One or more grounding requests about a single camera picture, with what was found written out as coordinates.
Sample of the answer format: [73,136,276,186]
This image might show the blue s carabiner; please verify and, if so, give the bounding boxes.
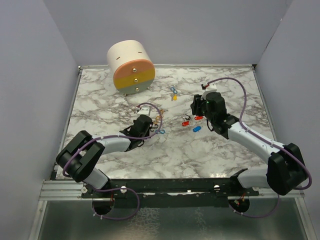
[157,129,166,135]
[170,87,178,94]

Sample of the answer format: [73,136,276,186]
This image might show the red key tag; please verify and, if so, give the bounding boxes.
[181,121,190,127]
[194,116,204,121]

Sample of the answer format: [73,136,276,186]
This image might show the blue key tag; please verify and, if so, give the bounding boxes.
[193,126,202,132]

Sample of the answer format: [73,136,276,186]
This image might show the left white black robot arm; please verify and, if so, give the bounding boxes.
[56,115,152,198]

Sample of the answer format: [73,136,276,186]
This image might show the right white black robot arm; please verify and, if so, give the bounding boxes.
[190,91,308,196]

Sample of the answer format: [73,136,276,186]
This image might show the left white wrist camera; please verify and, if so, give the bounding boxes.
[137,106,151,117]

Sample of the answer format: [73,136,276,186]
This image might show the orange S carabiner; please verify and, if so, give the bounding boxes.
[153,109,164,124]

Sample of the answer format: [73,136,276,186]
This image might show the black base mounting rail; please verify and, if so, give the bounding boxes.
[81,177,259,209]

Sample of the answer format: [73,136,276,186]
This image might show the red key tag right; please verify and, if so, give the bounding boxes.
[194,116,204,121]

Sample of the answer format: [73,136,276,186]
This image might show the round three-drawer storage box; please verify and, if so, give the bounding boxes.
[106,40,156,95]

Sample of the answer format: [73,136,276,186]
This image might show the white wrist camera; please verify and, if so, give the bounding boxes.
[137,106,151,117]
[200,83,217,100]

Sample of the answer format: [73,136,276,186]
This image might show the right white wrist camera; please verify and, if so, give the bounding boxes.
[200,83,217,100]

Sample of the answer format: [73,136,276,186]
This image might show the red key tag left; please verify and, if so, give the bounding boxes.
[181,121,190,127]

